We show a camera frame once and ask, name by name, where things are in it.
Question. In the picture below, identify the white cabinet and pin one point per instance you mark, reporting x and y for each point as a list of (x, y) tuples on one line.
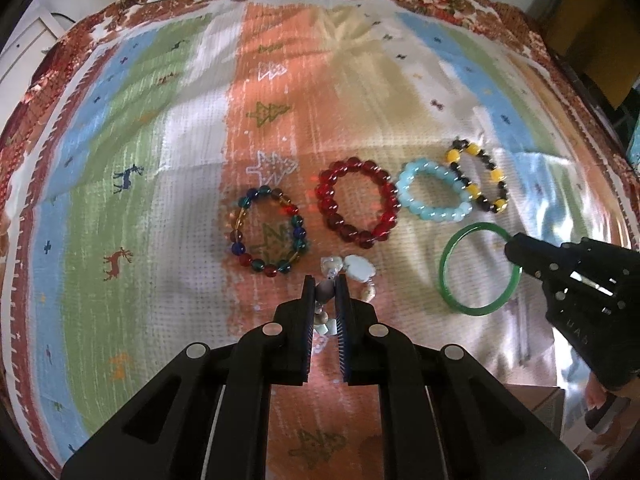
[(25, 40)]

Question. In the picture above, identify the striped printed mat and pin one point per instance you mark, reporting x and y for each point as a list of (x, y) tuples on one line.
[(165, 175)]

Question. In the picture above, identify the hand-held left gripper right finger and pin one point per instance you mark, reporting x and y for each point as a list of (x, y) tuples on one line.
[(342, 335)]

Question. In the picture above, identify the person's right hand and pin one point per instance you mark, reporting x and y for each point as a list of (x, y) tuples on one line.
[(597, 396)]

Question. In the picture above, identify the brown floral blanket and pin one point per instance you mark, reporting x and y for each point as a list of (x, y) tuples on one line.
[(30, 110)]

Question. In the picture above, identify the cardboard box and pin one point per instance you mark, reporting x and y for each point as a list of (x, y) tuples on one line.
[(537, 405)]

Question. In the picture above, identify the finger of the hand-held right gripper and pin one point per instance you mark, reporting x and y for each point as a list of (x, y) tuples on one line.
[(525, 255)]

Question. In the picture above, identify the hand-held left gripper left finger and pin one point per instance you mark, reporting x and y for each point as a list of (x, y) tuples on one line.
[(309, 332)]

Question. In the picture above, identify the green jade bangle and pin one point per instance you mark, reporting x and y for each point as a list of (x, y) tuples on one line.
[(452, 247)]

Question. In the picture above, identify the dark wooden furniture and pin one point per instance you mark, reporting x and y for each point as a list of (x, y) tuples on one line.
[(595, 25)]

